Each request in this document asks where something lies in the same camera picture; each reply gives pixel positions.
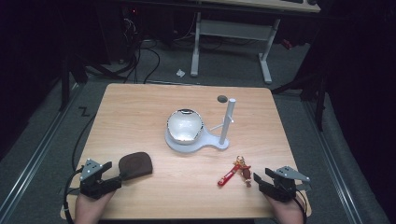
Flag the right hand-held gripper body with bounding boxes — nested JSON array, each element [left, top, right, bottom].
[[264, 165, 311, 203]]

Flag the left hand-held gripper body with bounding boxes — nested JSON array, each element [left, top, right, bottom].
[[79, 158, 114, 200]]

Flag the brown soft pouch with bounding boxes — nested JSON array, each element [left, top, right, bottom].
[[118, 151, 154, 181]]

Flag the red keychain with figurine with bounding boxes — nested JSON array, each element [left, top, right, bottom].
[[217, 155, 253, 189]]

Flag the white stand with post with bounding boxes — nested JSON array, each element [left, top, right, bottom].
[[163, 97, 237, 154]]

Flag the shiny metal bowl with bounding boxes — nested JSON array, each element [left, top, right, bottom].
[[166, 108, 205, 146]]

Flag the person's right hand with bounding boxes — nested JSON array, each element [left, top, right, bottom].
[[263, 192, 307, 224]]

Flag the person's left hand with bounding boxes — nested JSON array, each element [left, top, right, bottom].
[[74, 190, 116, 224]]

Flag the dark metal stand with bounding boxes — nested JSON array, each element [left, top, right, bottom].
[[58, 54, 89, 112], [270, 69, 328, 133]]

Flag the white-legged desk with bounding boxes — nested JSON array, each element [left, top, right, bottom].
[[190, 0, 321, 85]]

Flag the right hand-held gripper cable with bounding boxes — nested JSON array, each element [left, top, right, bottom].
[[292, 189, 308, 224]]

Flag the hand-held gripper cable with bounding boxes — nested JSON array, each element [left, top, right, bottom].
[[63, 166, 85, 224], [292, 189, 308, 224]]

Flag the left hand-held gripper cable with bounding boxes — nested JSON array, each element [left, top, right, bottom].
[[63, 166, 85, 224]]

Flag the thin black floor cable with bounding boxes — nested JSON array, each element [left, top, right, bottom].
[[71, 113, 97, 172]]

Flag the metal floor rail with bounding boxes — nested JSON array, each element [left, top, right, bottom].
[[0, 82, 83, 218], [303, 99, 363, 224]]

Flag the black cable bundle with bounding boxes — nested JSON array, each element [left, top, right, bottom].
[[120, 15, 162, 85]]

